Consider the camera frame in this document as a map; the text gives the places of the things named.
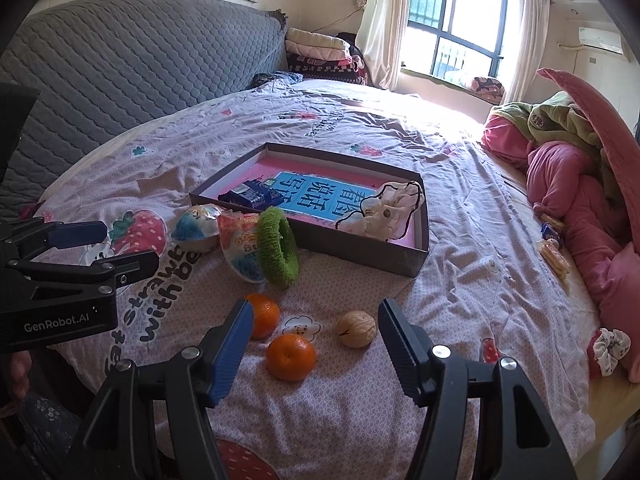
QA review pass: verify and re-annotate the grey cardboard box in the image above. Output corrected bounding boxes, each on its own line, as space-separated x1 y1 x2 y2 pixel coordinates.
189 142 432 279

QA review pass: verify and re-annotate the orange white snack packet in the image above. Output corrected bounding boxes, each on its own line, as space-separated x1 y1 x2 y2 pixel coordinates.
217 210 273 283

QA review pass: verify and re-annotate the pink folded blanket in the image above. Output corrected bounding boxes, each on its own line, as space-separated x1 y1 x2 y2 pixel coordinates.
286 45 355 62

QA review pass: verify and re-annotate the dark checkered folded blanket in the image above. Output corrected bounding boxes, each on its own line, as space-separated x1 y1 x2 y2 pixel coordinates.
287 56 368 86

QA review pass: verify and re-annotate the printed strawberry bed sheet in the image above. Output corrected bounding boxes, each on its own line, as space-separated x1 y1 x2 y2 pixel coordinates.
30 77 601 480

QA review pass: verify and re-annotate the orange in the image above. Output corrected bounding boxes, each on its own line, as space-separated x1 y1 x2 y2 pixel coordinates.
245 294 281 339
265 334 318 381

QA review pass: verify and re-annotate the black framed window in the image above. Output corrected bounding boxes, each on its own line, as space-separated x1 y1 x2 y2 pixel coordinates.
400 0 526 86

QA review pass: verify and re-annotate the cream folded blanket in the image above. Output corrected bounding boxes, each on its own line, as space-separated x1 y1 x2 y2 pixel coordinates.
285 27 353 52

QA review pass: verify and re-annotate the white floral scrunchie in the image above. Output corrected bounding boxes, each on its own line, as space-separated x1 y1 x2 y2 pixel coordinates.
589 327 633 378

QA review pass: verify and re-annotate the walnut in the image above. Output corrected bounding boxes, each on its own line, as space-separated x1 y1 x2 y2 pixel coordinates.
336 311 376 349

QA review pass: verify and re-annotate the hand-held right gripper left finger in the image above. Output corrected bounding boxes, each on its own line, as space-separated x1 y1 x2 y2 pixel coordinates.
60 299 256 480

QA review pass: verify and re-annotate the person's left hand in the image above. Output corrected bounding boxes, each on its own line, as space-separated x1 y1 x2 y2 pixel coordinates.
0 350 34 403

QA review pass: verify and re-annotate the white air conditioner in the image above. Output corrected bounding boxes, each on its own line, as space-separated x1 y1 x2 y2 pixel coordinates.
577 26 626 56

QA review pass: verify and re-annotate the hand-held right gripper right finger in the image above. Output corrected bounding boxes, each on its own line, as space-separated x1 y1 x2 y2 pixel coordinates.
377 299 576 480

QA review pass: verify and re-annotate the pink quilt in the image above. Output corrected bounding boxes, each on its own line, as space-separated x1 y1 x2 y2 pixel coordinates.
482 67 640 386

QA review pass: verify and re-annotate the cream curtain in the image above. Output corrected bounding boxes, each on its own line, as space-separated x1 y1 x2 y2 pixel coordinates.
502 0 551 106
355 0 413 91

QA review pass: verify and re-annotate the small blue snack packet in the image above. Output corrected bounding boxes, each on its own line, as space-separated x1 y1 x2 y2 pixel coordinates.
541 220 566 248

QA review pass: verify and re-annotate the grey quilted headboard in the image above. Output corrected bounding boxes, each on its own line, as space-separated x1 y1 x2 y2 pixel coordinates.
0 0 288 221

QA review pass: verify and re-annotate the dark blue snack packet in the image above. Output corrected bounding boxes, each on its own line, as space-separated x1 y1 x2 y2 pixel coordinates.
218 180 281 209

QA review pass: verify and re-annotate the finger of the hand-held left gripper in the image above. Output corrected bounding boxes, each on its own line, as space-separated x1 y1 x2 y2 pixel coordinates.
7 217 109 252
5 249 161 307

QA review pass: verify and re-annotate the pink patterned cushion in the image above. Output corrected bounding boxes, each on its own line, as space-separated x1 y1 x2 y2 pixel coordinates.
472 76 506 106

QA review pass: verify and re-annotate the green fleece blanket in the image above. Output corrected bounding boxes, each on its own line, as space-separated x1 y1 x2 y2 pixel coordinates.
492 91 631 186

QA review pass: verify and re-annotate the white cloth pouch black cord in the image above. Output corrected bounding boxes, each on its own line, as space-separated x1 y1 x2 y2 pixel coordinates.
336 179 426 241

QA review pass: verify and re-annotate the dark blue patterned cloth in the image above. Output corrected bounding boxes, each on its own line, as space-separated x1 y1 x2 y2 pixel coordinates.
252 71 303 90

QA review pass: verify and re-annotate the green fuzzy scrunchie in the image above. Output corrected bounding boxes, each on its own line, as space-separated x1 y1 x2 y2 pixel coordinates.
257 206 301 288

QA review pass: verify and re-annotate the blue white egg capsule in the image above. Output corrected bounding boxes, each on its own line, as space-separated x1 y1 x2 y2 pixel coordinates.
171 203 223 253

